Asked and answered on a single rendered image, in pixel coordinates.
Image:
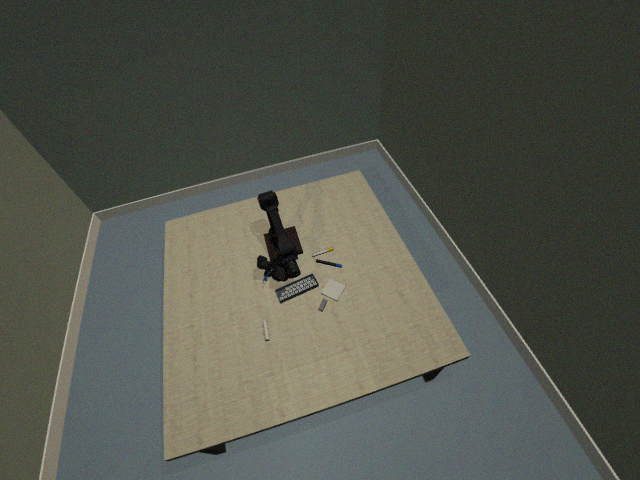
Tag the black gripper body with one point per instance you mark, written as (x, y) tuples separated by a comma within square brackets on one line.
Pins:
[(262, 263)]

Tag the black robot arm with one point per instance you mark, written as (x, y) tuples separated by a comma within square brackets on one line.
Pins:
[(268, 202)]

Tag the black keyboard with white keys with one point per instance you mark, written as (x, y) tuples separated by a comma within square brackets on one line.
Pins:
[(296, 288)]

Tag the beige flat square slab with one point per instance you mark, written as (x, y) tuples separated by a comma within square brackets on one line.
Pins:
[(333, 289)]

